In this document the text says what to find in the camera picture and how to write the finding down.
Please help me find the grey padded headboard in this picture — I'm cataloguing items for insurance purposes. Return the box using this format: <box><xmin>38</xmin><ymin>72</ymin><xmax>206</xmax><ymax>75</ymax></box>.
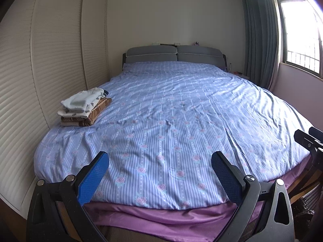
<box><xmin>122</xmin><ymin>45</ymin><xmax>227</xmax><ymax>71</ymax></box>

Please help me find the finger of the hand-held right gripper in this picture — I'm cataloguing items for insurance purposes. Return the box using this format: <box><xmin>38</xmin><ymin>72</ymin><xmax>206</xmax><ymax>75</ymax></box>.
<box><xmin>294</xmin><ymin>129</ymin><xmax>323</xmax><ymax>155</ymax></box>
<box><xmin>308</xmin><ymin>127</ymin><xmax>323</xmax><ymax>141</ymax></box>

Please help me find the grey-green curtain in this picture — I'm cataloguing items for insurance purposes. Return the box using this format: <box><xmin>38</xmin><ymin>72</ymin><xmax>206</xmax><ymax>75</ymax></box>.
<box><xmin>239</xmin><ymin>0</ymin><xmax>281</xmax><ymax>92</ymax></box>

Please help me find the bedside table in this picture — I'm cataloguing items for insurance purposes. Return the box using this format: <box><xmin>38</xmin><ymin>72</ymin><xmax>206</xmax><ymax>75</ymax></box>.
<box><xmin>232</xmin><ymin>71</ymin><xmax>251</xmax><ymax>81</ymax></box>

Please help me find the white printed folded garment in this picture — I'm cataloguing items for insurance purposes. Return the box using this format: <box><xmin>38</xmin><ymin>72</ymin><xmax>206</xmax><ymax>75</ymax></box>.
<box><xmin>58</xmin><ymin>98</ymin><xmax>101</xmax><ymax>118</ymax></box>

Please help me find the cream louvred wardrobe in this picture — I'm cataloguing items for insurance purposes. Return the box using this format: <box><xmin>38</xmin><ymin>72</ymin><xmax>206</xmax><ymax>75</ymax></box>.
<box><xmin>0</xmin><ymin>0</ymin><xmax>109</xmax><ymax>220</ymax></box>

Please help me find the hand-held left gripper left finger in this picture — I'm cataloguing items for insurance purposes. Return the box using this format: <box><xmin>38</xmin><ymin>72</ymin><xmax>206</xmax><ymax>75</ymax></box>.
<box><xmin>26</xmin><ymin>151</ymin><xmax>109</xmax><ymax>242</ymax></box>

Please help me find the barred window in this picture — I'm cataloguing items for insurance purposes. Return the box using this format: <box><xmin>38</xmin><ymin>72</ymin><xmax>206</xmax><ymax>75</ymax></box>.
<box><xmin>276</xmin><ymin>0</ymin><xmax>323</xmax><ymax>79</ymax></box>

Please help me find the blue striped floral duvet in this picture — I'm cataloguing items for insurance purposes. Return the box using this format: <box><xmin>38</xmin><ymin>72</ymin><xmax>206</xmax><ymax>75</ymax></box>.
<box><xmin>34</xmin><ymin>62</ymin><xmax>313</xmax><ymax>211</ymax></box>

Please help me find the white baby garment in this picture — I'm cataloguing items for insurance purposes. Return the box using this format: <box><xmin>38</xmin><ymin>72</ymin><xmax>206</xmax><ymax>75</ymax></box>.
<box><xmin>61</xmin><ymin>88</ymin><xmax>105</xmax><ymax>113</ymax></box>

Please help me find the purple bed sheet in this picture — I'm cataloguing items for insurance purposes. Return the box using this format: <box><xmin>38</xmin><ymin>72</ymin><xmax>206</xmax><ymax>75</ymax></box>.
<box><xmin>83</xmin><ymin>155</ymin><xmax>311</xmax><ymax>242</ymax></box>

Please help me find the stack of folded clothes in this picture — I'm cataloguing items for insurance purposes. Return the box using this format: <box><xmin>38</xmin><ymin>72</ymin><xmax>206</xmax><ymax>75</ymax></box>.
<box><xmin>61</xmin><ymin>97</ymin><xmax>112</xmax><ymax>127</ymax></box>

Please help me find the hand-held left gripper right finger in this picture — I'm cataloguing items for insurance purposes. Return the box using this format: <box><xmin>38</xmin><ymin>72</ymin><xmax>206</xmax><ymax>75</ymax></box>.
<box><xmin>211</xmin><ymin>151</ymin><xmax>296</xmax><ymax>242</ymax></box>

